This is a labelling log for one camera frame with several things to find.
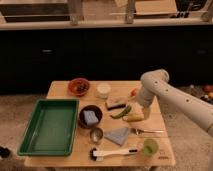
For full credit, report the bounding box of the yellow banana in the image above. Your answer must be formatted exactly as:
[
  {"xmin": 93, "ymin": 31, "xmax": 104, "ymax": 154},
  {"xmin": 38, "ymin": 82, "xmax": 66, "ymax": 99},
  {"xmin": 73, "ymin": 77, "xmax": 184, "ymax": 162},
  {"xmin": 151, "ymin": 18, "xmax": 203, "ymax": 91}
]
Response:
[{"xmin": 122, "ymin": 114, "xmax": 143, "ymax": 122}]

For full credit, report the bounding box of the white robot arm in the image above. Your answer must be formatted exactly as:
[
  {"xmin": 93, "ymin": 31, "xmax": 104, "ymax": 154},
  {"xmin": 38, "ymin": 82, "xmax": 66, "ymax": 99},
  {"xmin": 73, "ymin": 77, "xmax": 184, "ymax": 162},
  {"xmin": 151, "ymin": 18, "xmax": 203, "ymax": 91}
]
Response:
[{"xmin": 136, "ymin": 69, "xmax": 213, "ymax": 137}]

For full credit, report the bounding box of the white cup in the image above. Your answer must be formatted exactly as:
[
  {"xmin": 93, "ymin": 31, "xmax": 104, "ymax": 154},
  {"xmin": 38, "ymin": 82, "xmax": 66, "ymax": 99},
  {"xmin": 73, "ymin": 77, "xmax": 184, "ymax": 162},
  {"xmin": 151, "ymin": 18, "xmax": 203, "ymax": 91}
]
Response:
[{"xmin": 97, "ymin": 83, "xmax": 111, "ymax": 99}]

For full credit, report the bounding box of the green plastic cup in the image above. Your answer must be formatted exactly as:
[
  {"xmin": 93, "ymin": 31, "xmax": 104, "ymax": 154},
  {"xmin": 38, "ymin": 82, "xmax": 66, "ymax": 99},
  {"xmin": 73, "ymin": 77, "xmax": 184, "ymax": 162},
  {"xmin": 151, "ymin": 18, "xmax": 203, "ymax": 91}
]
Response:
[{"xmin": 142, "ymin": 138, "xmax": 159, "ymax": 157}]

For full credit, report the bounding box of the small metal cup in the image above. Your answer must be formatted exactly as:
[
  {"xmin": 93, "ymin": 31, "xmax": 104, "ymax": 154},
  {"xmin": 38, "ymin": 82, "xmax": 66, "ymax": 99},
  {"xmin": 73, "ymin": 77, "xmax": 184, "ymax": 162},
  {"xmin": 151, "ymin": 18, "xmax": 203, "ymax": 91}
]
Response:
[{"xmin": 90, "ymin": 127, "xmax": 103, "ymax": 144}]

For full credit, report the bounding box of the green pepper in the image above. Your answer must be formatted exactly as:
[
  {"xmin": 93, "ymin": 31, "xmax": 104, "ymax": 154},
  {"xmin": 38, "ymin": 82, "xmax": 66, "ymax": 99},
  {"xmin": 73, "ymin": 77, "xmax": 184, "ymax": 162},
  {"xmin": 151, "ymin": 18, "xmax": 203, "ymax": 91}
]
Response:
[{"xmin": 110, "ymin": 105, "xmax": 132, "ymax": 119}]

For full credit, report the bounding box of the red tomato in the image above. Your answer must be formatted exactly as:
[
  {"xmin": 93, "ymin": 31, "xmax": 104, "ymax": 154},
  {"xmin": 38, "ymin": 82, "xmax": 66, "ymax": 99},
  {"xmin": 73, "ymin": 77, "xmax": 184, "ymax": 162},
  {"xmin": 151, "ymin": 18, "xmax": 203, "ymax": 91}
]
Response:
[{"xmin": 130, "ymin": 88, "xmax": 138, "ymax": 97}]

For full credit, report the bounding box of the metal fork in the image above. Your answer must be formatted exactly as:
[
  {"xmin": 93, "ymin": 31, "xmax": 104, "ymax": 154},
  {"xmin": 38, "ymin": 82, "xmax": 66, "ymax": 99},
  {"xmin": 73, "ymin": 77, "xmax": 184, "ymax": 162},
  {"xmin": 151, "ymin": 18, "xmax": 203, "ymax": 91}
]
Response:
[{"xmin": 130, "ymin": 128, "xmax": 164, "ymax": 135}]

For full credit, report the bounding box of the black and tan sponge block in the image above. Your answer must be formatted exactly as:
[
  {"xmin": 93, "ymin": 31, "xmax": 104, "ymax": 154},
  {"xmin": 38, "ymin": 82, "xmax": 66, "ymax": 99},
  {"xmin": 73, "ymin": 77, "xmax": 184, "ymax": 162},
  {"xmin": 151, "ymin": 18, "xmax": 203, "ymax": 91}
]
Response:
[{"xmin": 105, "ymin": 99, "xmax": 126, "ymax": 110}]

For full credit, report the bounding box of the blue grey cloth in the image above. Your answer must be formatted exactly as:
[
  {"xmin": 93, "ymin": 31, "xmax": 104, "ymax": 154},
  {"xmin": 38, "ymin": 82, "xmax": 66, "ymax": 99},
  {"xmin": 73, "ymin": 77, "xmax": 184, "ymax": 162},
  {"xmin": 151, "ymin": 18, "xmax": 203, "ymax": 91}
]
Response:
[{"xmin": 104, "ymin": 127, "xmax": 130, "ymax": 146}]

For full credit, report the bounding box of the wooden table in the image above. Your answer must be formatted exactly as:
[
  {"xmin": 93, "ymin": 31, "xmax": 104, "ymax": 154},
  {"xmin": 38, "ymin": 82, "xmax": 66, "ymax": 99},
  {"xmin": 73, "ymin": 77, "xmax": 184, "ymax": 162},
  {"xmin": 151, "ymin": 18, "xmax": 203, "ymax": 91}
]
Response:
[{"xmin": 24, "ymin": 80, "xmax": 177, "ymax": 168}]

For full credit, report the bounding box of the dark brown bowl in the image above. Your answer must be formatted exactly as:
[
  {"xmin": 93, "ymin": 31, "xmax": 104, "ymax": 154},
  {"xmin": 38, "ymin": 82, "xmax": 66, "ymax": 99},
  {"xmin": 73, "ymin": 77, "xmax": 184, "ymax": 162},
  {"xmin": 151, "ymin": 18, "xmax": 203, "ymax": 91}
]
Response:
[{"xmin": 79, "ymin": 105, "xmax": 102, "ymax": 129}]

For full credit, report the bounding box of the blue sponge in bowl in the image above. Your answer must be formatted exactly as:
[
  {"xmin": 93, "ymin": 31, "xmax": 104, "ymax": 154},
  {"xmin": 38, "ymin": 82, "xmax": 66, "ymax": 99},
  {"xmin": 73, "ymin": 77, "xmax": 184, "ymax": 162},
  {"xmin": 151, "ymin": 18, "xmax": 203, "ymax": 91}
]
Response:
[{"xmin": 83, "ymin": 111, "xmax": 99, "ymax": 125}]

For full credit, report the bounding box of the orange bowl with dark items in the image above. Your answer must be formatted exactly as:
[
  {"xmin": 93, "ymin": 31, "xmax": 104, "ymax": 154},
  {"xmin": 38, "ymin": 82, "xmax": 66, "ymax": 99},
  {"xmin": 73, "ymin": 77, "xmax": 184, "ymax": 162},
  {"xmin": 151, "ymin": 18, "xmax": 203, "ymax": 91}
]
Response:
[{"xmin": 68, "ymin": 78, "xmax": 90, "ymax": 96}]

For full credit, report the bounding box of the green plastic tray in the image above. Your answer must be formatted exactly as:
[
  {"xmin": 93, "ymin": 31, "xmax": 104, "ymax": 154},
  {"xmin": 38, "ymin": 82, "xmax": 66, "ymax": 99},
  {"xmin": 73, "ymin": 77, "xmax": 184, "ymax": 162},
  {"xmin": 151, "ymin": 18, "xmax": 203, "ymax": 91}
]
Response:
[{"xmin": 17, "ymin": 99, "xmax": 79, "ymax": 156}]

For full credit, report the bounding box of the dark cabinet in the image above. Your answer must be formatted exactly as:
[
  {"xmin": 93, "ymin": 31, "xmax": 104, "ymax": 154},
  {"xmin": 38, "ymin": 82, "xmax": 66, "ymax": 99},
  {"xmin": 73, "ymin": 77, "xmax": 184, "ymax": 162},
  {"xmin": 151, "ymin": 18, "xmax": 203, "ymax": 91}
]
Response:
[{"xmin": 0, "ymin": 26, "xmax": 213, "ymax": 94}]

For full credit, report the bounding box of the black object on floor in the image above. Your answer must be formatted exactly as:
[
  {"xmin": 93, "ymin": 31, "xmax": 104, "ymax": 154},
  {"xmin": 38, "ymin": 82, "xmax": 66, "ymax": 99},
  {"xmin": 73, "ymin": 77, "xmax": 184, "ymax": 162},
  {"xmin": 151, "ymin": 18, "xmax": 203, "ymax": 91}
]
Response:
[{"xmin": 0, "ymin": 146, "xmax": 10, "ymax": 158}]

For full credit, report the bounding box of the white handled black brush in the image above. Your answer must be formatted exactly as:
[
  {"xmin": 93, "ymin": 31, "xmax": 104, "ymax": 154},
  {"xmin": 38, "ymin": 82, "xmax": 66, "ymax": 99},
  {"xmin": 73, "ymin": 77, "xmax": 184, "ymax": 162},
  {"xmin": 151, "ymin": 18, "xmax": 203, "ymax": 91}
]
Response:
[{"xmin": 89, "ymin": 148, "xmax": 138, "ymax": 161}]

